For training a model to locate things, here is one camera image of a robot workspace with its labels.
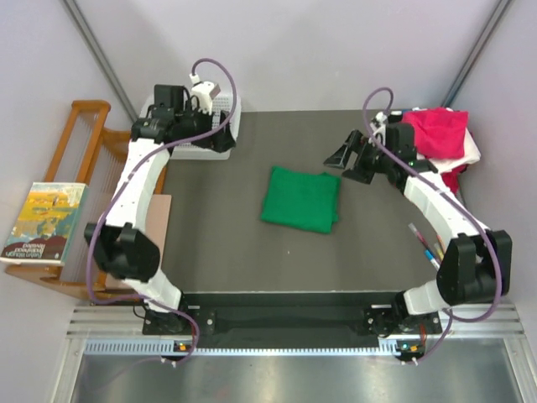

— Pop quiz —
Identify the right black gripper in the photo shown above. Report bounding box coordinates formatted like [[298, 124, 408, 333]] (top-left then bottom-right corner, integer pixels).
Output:
[[323, 131, 393, 186]]

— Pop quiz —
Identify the green t shirt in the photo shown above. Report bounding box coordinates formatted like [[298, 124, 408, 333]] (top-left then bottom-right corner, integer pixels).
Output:
[[260, 166, 341, 234]]

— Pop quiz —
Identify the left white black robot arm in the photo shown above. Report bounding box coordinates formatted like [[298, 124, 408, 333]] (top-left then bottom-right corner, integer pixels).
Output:
[[84, 80, 240, 334]]

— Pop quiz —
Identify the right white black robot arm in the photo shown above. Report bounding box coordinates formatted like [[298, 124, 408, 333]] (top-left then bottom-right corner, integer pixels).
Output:
[[324, 123, 513, 332]]

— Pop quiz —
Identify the white plastic basket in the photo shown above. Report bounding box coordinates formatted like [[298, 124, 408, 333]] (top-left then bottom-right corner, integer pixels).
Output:
[[131, 94, 241, 160]]

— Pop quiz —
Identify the wooden rack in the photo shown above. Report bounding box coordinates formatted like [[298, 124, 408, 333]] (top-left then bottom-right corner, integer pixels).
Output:
[[1, 100, 128, 300]]

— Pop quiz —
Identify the red marker pen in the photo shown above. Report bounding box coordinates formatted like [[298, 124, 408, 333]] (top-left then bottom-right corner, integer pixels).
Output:
[[408, 222, 432, 252]]

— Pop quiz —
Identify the pink red folded shirt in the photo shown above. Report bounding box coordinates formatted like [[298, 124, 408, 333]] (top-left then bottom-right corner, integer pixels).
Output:
[[402, 107, 469, 160]]

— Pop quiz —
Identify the red bottom shirt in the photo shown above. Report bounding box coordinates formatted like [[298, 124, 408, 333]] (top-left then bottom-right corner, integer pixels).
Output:
[[441, 165, 467, 195]]

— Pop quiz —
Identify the yellow marker pen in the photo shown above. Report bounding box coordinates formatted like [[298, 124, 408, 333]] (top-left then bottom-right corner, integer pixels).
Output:
[[435, 235, 445, 259]]

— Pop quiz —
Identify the white folded shirt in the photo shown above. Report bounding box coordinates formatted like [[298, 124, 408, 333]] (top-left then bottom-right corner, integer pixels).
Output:
[[414, 126, 481, 173]]

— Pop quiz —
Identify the paperback book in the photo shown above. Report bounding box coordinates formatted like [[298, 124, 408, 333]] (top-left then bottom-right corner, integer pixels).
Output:
[[1, 182, 89, 266]]

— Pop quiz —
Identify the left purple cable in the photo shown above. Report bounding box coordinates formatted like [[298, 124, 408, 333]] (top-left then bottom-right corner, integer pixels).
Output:
[[86, 58, 237, 365]]

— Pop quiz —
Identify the purple cable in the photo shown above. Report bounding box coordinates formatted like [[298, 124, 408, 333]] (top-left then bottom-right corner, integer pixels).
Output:
[[362, 86, 504, 365], [86, 58, 237, 365]]

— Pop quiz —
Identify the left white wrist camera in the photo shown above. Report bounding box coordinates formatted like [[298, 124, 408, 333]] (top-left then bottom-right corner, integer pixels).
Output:
[[190, 73, 221, 115]]

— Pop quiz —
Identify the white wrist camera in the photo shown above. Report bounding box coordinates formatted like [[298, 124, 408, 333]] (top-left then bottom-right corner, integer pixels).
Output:
[[190, 73, 221, 115], [370, 112, 388, 144]]

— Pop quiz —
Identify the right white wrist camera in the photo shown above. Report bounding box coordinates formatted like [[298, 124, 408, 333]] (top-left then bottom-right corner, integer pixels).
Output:
[[370, 112, 388, 144]]

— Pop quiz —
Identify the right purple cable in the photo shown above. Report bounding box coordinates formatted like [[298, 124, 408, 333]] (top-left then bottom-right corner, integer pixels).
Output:
[[362, 86, 504, 365]]

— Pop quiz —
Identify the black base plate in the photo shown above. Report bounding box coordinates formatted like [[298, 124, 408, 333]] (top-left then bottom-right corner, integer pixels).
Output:
[[141, 289, 498, 349]]

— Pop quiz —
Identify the grey slotted cable duct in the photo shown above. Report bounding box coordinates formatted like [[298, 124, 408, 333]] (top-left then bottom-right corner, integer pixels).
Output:
[[84, 339, 419, 357]]

